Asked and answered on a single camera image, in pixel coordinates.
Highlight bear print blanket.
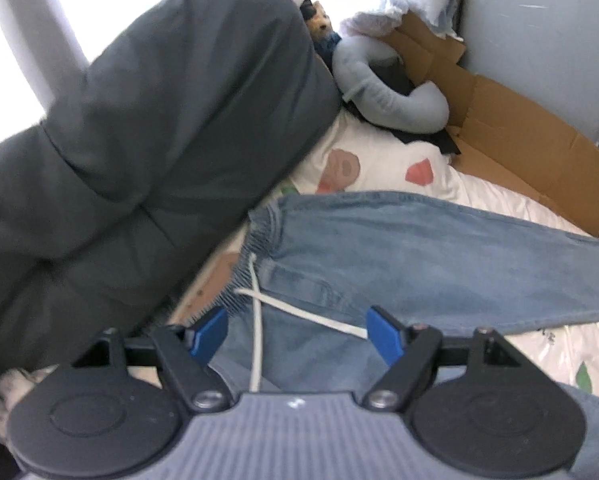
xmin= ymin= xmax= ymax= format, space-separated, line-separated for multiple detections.
xmin=169 ymin=110 xmax=599 ymax=401

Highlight flat brown cardboard sheet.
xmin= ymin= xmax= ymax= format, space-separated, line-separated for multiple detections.
xmin=379 ymin=10 xmax=599 ymax=239

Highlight black cloth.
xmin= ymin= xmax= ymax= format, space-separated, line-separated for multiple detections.
xmin=374 ymin=60 xmax=461 ymax=157

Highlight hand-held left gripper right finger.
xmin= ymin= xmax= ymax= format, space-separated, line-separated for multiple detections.
xmin=363 ymin=305 xmax=529 ymax=411

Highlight spotted fluffy cloth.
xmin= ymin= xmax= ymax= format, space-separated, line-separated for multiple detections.
xmin=0 ymin=366 xmax=60 ymax=442

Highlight grey plush elephant toy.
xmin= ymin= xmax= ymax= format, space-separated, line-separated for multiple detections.
xmin=332 ymin=35 xmax=451 ymax=134

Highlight dark grey pillow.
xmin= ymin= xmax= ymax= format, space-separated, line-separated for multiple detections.
xmin=0 ymin=0 xmax=343 ymax=382

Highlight grey plastic-wrapped mattress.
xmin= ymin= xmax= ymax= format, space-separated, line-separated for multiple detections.
xmin=458 ymin=0 xmax=599 ymax=147

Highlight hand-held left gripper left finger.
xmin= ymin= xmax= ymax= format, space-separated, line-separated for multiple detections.
xmin=72 ymin=306 xmax=233 ymax=412

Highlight blue denim jeans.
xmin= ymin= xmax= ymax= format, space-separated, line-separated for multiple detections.
xmin=206 ymin=190 xmax=599 ymax=480

